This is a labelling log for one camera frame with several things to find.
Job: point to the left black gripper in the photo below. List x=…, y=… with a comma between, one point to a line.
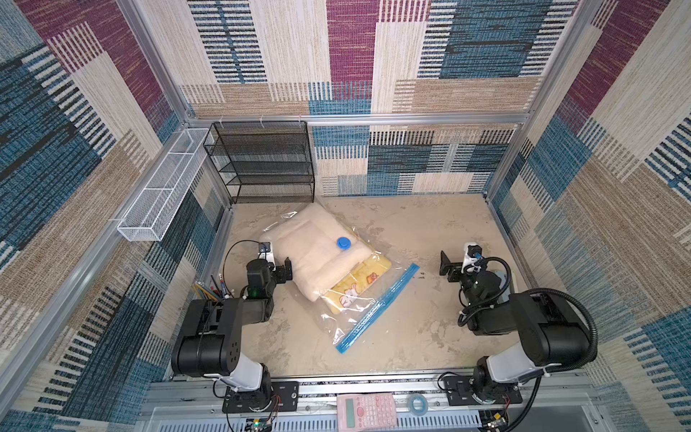
x=282, y=276

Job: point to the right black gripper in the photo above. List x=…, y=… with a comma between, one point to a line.
x=453, y=268

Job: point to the cream fleece blanket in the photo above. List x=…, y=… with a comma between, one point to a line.
x=309, y=239

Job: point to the yellow cartoon print blanket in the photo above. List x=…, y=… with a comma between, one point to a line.
x=349, y=293

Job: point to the clear vacuum bag blue zipper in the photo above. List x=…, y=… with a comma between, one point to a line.
x=348, y=327

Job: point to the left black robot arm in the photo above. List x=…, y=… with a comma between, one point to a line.
x=209, y=344

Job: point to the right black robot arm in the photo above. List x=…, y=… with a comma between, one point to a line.
x=556, y=333

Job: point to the blue vacuum valve cap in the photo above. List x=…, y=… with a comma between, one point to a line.
x=344, y=243

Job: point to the light blue stapler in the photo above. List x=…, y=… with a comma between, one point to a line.
x=506, y=283

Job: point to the light blue tape roll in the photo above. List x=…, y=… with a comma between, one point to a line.
x=417, y=405

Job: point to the pink calculator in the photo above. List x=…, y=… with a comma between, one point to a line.
x=361, y=412

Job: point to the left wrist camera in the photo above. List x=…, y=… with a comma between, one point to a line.
x=265, y=251

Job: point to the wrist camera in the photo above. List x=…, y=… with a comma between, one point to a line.
x=265, y=251
x=473, y=254

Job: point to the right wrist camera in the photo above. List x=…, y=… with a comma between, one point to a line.
x=473, y=254

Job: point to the black wire mesh shelf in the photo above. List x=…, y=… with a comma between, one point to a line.
x=263, y=162

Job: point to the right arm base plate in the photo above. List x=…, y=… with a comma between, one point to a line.
x=465, y=390

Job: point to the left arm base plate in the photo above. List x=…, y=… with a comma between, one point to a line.
x=282, y=396

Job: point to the white wire mesh basket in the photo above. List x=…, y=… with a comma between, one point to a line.
x=151, y=214

